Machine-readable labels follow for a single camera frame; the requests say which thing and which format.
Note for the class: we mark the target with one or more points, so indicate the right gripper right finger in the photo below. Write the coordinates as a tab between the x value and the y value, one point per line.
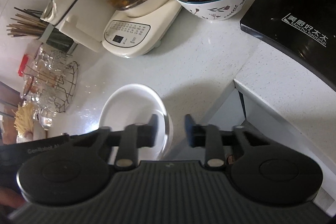
207	137

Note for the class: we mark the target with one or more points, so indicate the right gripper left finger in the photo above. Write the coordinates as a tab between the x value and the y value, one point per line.
135	136

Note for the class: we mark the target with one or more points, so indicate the person's left hand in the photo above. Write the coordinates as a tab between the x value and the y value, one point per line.
10	200

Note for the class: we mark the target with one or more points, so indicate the bowl with garlic and noodles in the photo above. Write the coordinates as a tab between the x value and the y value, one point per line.
27	125

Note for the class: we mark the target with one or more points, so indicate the red-lid glass jar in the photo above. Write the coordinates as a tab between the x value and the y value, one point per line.
24	70

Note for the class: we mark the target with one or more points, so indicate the chopstick holder with chopsticks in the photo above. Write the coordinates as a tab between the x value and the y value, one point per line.
27	23

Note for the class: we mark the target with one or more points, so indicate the white rice cooker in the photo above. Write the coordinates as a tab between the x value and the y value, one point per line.
83	21

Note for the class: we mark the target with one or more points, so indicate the black induction cooker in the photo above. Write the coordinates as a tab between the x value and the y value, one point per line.
302	29

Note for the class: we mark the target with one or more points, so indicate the wire rack with glasses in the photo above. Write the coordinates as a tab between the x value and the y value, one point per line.
52	86

